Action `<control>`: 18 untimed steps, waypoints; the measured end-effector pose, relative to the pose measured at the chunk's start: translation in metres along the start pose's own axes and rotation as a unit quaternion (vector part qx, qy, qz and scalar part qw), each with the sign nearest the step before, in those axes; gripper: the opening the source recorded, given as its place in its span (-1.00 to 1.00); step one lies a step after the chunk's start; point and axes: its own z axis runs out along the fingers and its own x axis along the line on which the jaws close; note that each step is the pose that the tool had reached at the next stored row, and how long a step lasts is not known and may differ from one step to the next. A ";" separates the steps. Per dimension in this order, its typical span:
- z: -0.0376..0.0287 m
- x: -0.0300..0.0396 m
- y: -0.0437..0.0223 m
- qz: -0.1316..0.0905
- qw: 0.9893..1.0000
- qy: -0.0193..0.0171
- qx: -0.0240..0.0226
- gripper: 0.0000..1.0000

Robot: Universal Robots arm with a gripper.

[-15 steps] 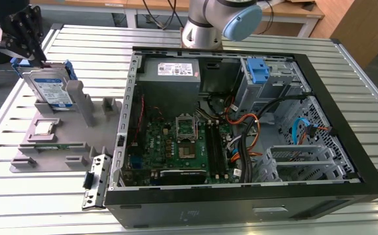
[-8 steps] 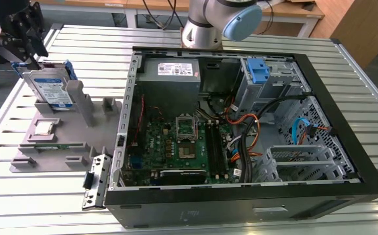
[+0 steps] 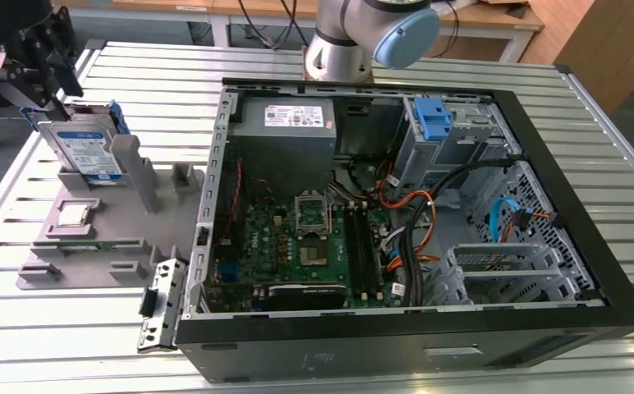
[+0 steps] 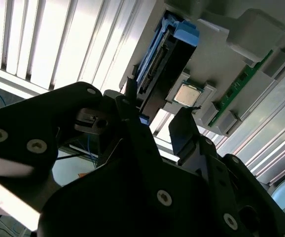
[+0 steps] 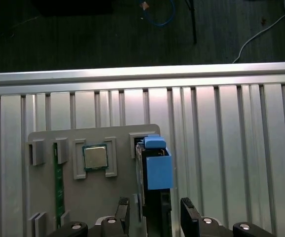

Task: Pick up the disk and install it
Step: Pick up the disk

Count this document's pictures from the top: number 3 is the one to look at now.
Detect hard disk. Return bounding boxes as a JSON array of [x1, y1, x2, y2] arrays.
[[18, 100, 127, 184]]

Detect green motherboard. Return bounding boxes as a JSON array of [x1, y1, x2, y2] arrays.
[[206, 200, 405, 311]]

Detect metal optical drive cage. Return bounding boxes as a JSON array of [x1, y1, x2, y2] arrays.
[[393, 94, 522, 198]]

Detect black PC case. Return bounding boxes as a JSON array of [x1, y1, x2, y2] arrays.
[[174, 76, 634, 385]]

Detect blue data wire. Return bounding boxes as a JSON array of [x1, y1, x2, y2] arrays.
[[489, 198, 519, 247]]

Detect blue plastic drive latch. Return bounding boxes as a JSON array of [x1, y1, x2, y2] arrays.
[[412, 97, 453, 140]]

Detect wooden desk white legs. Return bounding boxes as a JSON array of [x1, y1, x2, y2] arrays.
[[440, 0, 546, 62]]

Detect metal socket cover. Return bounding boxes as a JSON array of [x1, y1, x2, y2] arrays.
[[293, 192, 334, 240]]

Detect thin red fan wire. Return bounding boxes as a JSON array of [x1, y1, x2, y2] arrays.
[[218, 158, 274, 247]]

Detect black RAM slot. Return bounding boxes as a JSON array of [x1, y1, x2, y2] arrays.
[[360, 203, 379, 300], [352, 203, 372, 300], [367, 203, 387, 300], [345, 203, 364, 300]]

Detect silver CPU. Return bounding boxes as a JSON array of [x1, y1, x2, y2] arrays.
[[56, 204, 95, 226]]

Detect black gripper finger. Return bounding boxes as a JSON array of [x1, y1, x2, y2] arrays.
[[36, 24, 86, 99], [0, 51, 70, 122]]

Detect grey parts rack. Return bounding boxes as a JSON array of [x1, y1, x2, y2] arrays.
[[15, 135, 209, 291]]

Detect orange red wire bundle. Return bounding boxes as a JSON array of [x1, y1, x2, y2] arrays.
[[376, 190, 440, 263]]

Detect grey power supply unit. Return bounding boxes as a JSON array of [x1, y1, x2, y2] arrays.
[[229, 97, 340, 181]]

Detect metal disk bay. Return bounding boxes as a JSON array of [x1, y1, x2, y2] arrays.
[[436, 241, 592, 307]]

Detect black graphics card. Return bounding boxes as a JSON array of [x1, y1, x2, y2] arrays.
[[250, 282, 349, 311]]

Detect CPU socket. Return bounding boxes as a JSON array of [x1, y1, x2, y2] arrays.
[[297, 239, 332, 268]]

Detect long desk grey frame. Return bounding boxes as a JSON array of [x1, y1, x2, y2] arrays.
[[70, 0, 318, 46]]

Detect black cable bundle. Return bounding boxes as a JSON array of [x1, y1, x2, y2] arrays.
[[404, 158, 524, 307]]

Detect green RAM stick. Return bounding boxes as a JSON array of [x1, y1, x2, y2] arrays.
[[56, 239, 119, 250]]

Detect metal expansion slot bracket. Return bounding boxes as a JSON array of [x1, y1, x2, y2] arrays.
[[137, 257, 186, 354]]

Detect wooden cabinet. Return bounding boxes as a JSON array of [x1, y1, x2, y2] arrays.
[[555, 0, 634, 116]]

